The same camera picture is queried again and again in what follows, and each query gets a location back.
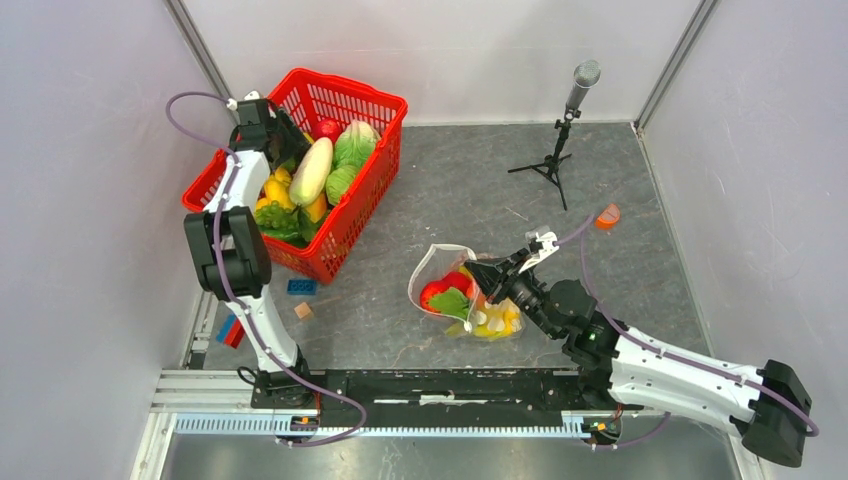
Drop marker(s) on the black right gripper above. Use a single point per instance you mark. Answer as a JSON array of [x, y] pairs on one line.
[[490, 276]]

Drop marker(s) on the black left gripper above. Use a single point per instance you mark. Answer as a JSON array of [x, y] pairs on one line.
[[295, 142]]

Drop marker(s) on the red apple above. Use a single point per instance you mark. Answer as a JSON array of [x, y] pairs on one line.
[[436, 297]]

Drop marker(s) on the yellow banana bunch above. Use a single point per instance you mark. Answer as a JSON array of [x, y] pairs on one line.
[[484, 321]]

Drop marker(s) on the orange carrot with leaves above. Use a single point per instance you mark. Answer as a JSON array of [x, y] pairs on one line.
[[462, 288]]

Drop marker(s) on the clear polka dot zip bag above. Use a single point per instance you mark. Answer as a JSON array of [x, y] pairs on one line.
[[439, 260]]

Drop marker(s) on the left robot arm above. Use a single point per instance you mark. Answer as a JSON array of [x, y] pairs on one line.
[[232, 261]]

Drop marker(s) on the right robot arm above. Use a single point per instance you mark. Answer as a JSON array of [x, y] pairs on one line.
[[767, 408]]

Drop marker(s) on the white radish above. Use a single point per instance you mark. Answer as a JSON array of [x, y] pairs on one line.
[[310, 177]]

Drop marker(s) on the red tomato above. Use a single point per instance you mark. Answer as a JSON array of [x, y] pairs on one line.
[[327, 128]]

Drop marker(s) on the yellow bell pepper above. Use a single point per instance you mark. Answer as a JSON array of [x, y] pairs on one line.
[[276, 189]]

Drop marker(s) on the red plastic shopping basket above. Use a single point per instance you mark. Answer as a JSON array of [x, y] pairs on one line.
[[307, 97]]

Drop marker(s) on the round green cabbage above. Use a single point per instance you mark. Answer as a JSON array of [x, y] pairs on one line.
[[339, 181]]

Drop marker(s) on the napa cabbage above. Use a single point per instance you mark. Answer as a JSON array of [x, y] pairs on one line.
[[355, 145]]

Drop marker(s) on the green leafy lettuce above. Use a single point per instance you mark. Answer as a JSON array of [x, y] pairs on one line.
[[292, 226]]

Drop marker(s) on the black microphone tripod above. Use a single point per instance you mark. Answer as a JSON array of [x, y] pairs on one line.
[[549, 168]]

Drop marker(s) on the orange small block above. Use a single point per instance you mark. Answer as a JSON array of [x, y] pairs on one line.
[[608, 218]]

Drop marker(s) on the blue lego brick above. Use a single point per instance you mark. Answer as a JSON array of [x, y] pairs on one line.
[[301, 287]]

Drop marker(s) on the light wooden cube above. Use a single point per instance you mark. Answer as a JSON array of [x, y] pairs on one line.
[[303, 311]]

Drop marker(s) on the red lego brick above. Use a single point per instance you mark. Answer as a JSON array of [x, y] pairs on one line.
[[231, 332]]

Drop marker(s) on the silver microphone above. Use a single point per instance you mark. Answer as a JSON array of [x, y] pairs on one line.
[[585, 76]]

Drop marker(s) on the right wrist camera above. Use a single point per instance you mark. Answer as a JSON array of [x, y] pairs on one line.
[[542, 243]]

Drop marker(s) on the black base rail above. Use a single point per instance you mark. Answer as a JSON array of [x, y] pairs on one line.
[[442, 398]]

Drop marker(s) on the aluminium frame rail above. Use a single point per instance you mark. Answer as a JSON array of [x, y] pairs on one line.
[[200, 427]]

